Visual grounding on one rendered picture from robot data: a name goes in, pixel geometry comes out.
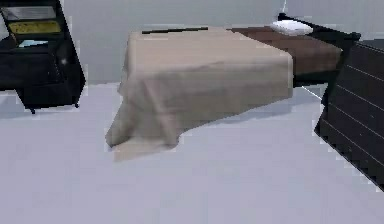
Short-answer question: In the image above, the black bed with brown mattress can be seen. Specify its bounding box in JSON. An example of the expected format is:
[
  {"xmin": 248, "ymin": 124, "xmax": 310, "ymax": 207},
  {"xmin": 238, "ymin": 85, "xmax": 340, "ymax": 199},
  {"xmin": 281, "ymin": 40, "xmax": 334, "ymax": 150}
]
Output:
[{"xmin": 141, "ymin": 12, "xmax": 363, "ymax": 88}]

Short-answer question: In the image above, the grey flat box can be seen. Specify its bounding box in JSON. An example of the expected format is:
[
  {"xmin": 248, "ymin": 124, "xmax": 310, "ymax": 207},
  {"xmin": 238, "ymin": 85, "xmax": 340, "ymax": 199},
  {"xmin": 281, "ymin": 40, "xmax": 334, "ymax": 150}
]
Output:
[{"xmin": 1, "ymin": 5, "xmax": 57, "ymax": 22}]

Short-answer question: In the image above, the light blue flat book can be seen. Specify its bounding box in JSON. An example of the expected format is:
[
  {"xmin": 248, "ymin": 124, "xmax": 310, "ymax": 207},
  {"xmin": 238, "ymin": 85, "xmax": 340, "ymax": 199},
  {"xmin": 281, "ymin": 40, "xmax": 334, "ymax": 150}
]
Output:
[{"xmin": 18, "ymin": 39, "xmax": 49, "ymax": 48}]

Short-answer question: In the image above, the white pillow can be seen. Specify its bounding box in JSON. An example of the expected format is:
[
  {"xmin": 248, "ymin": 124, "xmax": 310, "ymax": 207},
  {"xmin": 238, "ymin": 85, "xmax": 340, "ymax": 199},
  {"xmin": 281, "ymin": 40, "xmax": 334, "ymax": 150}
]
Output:
[{"xmin": 269, "ymin": 19, "xmax": 315, "ymax": 37}]

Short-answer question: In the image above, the black shelf unit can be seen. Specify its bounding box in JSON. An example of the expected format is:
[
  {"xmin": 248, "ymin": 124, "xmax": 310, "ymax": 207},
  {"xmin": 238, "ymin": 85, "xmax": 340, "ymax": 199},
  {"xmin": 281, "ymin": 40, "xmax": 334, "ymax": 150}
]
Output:
[{"xmin": 0, "ymin": 0, "xmax": 87, "ymax": 115}]

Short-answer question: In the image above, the yellow flat book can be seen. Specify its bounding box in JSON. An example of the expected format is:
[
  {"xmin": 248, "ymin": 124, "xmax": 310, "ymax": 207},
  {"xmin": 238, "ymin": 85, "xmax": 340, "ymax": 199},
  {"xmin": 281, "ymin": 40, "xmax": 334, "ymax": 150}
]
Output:
[{"xmin": 8, "ymin": 20, "xmax": 62, "ymax": 35}]

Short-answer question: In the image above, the black chest of drawers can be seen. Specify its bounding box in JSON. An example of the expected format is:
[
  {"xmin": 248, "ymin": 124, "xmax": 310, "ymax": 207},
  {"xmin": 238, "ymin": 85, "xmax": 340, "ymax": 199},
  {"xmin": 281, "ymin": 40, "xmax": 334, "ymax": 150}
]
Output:
[{"xmin": 313, "ymin": 39, "xmax": 384, "ymax": 193}]

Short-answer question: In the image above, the beige blanket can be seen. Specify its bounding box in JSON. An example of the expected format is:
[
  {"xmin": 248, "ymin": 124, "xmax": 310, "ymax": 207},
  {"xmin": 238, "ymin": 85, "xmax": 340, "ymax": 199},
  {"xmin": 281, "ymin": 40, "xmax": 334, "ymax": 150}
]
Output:
[{"xmin": 105, "ymin": 27, "xmax": 295, "ymax": 162}]

